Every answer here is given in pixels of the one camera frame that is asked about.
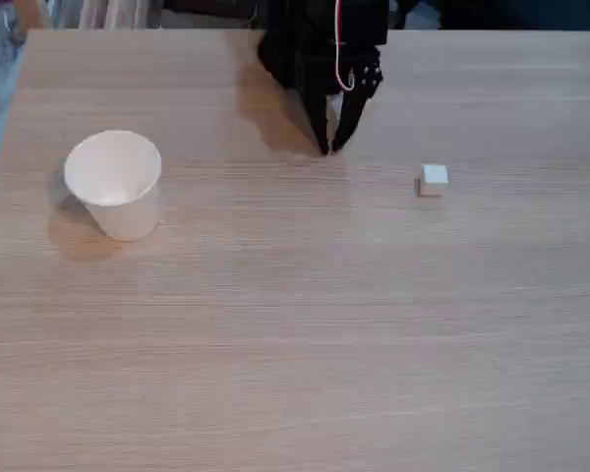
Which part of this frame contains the small white block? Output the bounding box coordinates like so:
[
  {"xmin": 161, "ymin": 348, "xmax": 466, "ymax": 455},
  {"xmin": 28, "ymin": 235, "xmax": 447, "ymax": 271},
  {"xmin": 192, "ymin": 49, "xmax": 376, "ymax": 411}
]
[{"xmin": 414, "ymin": 163, "xmax": 449, "ymax": 199}]

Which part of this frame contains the pale striped curtain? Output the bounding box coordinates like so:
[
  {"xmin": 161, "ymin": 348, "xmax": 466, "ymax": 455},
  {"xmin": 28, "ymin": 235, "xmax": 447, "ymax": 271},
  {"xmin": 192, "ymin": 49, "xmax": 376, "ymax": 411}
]
[{"xmin": 53, "ymin": 0, "xmax": 164, "ymax": 30}]

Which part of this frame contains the white paper cup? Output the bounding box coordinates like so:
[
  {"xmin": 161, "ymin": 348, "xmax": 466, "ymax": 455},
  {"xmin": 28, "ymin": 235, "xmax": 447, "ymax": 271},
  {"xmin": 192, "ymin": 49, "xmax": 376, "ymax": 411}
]
[{"xmin": 62, "ymin": 129, "xmax": 163, "ymax": 243}]

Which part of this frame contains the person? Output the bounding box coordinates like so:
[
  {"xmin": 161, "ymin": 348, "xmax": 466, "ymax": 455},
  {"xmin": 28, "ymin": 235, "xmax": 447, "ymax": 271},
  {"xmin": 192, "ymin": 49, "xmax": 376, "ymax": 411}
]
[{"xmin": 0, "ymin": 0, "xmax": 27, "ymax": 55}]

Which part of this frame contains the red and white cable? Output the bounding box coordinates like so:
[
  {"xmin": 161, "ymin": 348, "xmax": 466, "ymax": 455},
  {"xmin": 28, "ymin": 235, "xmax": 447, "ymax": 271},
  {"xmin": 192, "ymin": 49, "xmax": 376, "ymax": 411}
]
[{"xmin": 333, "ymin": 0, "xmax": 356, "ymax": 92}]

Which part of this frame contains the wooden chair post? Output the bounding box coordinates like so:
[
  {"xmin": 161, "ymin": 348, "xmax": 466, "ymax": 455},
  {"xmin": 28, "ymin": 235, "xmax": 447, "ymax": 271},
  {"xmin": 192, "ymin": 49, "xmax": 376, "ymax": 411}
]
[{"xmin": 13, "ymin": 0, "xmax": 48, "ymax": 30}]

